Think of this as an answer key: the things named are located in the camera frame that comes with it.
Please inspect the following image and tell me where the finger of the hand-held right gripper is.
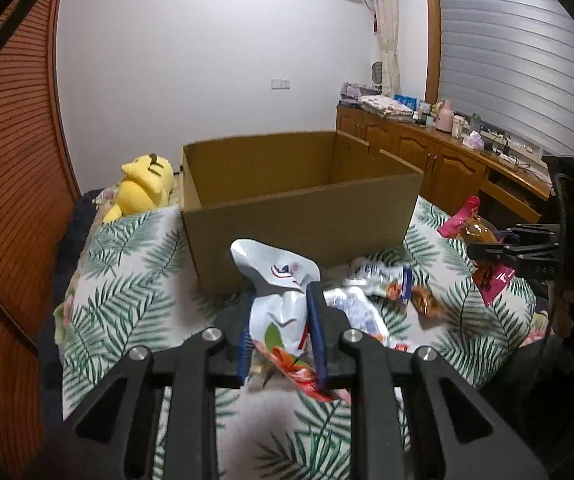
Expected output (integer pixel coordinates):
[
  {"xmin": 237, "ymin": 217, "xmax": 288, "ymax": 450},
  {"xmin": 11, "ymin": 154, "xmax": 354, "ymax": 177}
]
[
  {"xmin": 499, "ymin": 225, "xmax": 560, "ymax": 244},
  {"xmin": 467, "ymin": 242, "xmax": 556, "ymax": 267}
]

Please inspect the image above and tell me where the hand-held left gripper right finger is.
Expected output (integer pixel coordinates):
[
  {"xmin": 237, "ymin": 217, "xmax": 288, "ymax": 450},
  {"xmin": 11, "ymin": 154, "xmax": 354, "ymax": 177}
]
[{"xmin": 308, "ymin": 282, "xmax": 550, "ymax": 480}]

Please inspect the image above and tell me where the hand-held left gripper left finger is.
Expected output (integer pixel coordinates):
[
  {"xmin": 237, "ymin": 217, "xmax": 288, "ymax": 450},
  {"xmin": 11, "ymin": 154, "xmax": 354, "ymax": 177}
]
[{"xmin": 62, "ymin": 291, "xmax": 256, "ymax": 480}]

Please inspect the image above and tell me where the pink snack bag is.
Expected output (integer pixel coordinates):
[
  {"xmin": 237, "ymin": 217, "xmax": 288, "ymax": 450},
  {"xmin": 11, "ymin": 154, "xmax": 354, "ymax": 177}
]
[{"xmin": 437, "ymin": 196, "xmax": 516, "ymax": 307}]

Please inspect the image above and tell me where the white snack bag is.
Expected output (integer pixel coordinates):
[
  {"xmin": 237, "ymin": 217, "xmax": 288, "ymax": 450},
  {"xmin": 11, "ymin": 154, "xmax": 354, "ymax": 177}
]
[{"xmin": 230, "ymin": 239, "xmax": 340, "ymax": 402}]

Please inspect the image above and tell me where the small clear brown snack packet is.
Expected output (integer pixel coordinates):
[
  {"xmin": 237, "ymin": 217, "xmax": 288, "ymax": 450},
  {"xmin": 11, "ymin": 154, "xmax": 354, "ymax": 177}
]
[{"xmin": 411, "ymin": 284, "xmax": 445, "ymax": 318}]

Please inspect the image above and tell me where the brown cardboard box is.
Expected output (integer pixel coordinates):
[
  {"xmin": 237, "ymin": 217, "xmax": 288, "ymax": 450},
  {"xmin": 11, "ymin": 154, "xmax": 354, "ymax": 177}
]
[{"xmin": 181, "ymin": 131, "xmax": 424, "ymax": 295}]

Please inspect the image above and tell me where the crumpled clear snack packet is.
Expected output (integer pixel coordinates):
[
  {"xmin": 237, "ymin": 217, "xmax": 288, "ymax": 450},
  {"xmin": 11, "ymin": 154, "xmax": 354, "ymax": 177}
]
[{"xmin": 324, "ymin": 285, "xmax": 412, "ymax": 353}]

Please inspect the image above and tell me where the clear blue-edged snack packet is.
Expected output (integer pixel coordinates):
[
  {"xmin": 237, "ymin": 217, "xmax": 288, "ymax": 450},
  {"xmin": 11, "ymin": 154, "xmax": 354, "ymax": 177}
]
[{"xmin": 344, "ymin": 257, "xmax": 414, "ymax": 305}]

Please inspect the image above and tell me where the green leaf print blanket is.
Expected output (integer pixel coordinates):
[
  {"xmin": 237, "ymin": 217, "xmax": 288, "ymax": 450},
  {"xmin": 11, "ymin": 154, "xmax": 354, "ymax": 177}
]
[{"xmin": 54, "ymin": 195, "xmax": 538, "ymax": 480}]

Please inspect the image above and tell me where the wooden cabinet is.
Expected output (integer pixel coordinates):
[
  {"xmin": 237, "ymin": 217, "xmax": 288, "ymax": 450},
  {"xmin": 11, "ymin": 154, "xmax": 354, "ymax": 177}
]
[{"xmin": 336, "ymin": 105, "xmax": 555, "ymax": 226}]

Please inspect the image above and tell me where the pink thermos jug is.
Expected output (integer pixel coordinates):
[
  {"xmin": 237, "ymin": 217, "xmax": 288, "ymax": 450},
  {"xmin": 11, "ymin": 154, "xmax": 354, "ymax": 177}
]
[{"xmin": 435, "ymin": 100, "xmax": 455, "ymax": 133}]

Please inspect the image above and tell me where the dark clothing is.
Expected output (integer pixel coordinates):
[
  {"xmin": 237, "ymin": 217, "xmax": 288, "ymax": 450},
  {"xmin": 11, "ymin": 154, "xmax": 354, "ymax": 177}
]
[{"xmin": 479, "ymin": 335, "xmax": 574, "ymax": 466}]

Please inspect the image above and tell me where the grey window blind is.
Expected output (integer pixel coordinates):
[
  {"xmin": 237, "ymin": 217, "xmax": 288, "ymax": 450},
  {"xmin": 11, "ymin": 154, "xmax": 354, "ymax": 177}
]
[{"xmin": 437, "ymin": 0, "xmax": 574, "ymax": 161}]

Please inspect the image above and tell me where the folded floral cloth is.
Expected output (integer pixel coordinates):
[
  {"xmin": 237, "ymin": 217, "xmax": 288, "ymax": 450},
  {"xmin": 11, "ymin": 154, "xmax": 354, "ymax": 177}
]
[{"xmin": 359, "ymin": 95, "xmax": 415, "ymax": 120}]

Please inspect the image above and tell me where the yellow plush toy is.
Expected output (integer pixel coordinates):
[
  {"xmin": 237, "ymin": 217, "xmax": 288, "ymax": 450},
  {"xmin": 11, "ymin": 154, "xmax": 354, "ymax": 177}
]
[{"xmin": 102, "ymin": 154, "xmax": 175, "ymax": 225}]

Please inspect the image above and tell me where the folded purple cloth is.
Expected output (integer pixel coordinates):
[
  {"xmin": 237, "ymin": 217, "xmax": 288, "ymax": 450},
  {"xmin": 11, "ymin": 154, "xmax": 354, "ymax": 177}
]
[{"xmin": 339, "ymin": 82, "xmax": 380, "ymax": 103}]

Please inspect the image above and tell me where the beige curtain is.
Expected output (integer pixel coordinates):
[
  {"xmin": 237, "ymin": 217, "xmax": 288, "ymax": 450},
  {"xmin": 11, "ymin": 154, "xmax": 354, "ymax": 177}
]
[{"xmin": 367, "ymin": 0, "xmax": 402, "ymax": 98}]

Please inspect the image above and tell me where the brown slatted wardrobe door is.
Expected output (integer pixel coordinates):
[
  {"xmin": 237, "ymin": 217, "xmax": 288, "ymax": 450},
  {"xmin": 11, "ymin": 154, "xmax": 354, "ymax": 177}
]
[{"xmin": 0, "ymin": 0, "xmax": 82, "ymax": 461}]

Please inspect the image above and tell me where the wooden window frame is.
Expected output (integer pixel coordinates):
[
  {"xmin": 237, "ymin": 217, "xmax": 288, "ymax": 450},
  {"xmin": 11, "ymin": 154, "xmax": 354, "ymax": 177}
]
[{"xmin": 423, "ymin": 0, "xmax": 442, "ymax": 106}]

